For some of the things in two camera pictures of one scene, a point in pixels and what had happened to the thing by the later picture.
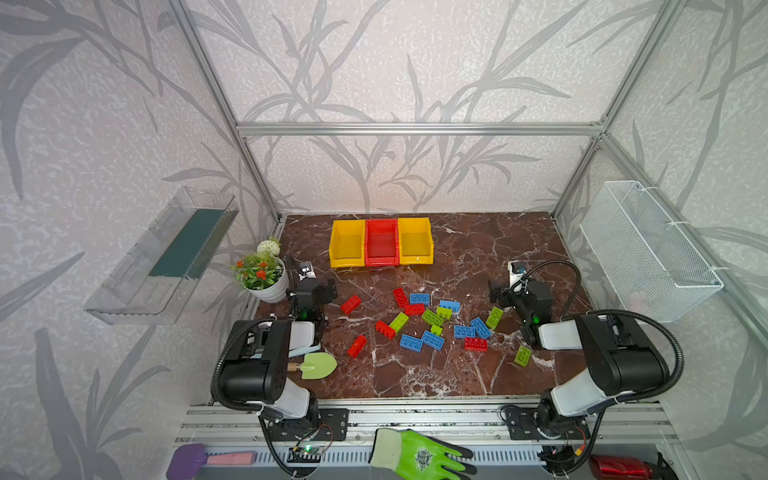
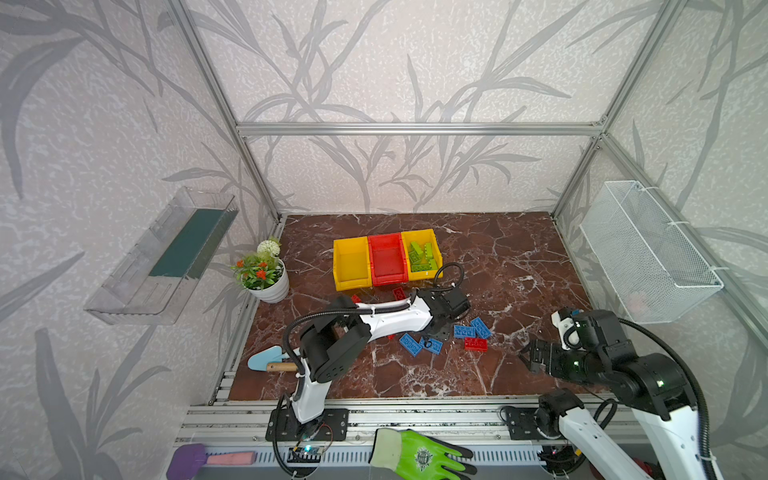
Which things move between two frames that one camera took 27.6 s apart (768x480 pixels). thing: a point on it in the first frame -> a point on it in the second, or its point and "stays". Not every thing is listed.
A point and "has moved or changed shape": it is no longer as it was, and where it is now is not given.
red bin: [382, 242] has moved or changed shape
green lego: [523, 356] has moved or changed shape
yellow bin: [347, 243] has moved or changed shape
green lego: [494, 317] -> [415, 251]
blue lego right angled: [480, 328] stays
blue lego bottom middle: [432, 340] stays
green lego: [432, 318] has moved or changed shape
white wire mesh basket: [655, 267] stays
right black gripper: [504, 294] -> [541, 357]
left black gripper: [318, 287] -> [442, 324]
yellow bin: [415, 241] has moved or changed shape
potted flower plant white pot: [264, 273] stays
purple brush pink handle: [190, 461] stays
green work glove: [415, 456] stays
